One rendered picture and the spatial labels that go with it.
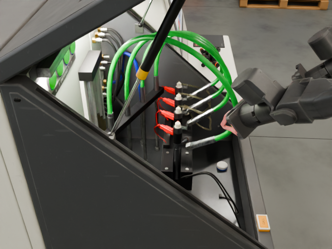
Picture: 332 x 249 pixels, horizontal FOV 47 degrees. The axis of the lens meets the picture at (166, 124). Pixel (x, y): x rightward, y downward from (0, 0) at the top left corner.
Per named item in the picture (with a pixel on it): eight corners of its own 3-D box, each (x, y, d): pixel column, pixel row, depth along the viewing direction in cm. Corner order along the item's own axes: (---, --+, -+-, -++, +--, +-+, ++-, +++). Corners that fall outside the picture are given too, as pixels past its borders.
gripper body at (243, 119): (223, 118, 88) (242, 112, 81) (249, 94, 92) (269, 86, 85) (239, 141, 88) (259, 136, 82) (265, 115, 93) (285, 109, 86)
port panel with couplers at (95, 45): (107, 110, 133) (98, 24, 115) (98, 110, 133) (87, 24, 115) (113, 91, 144) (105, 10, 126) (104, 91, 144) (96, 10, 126)
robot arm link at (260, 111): (286, 124, 78) (298, 104, 80) (263, 102, 76) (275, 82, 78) (264, 129, 84) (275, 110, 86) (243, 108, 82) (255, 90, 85)
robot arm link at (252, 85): (299, 123, 72) (317, 91, 75) (257, 82, 69) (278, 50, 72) (259, 132, 82) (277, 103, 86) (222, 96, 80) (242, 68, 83)
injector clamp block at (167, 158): (190, 205, 126) (192, 171, 117) (160, 204, 127) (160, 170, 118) (189, 142, 154) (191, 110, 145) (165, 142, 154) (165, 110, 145)
